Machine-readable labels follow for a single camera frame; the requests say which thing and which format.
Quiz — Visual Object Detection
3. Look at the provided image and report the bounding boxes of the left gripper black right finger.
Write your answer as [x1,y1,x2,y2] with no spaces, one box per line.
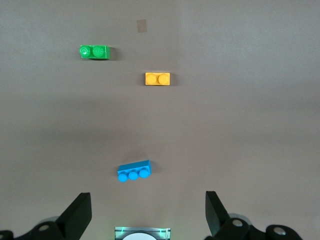
[203,191,305,240]

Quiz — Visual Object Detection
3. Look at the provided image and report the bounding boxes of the yellow two-stud toy block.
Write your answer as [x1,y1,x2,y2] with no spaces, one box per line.
[144,72,172,87]

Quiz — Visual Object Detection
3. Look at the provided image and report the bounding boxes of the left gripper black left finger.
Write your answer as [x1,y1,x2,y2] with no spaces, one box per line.
[0,192,93,240]

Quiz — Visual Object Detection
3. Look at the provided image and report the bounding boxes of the green two-stud toy block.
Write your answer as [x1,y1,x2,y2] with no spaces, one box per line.
[79,44,112,60]

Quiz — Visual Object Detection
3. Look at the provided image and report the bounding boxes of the brown tape patch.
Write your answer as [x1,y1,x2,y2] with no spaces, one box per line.
[136,19,148,34]

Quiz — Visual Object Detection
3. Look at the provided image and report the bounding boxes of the blue three-stud toy block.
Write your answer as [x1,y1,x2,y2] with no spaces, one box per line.
[116,159,152,184]

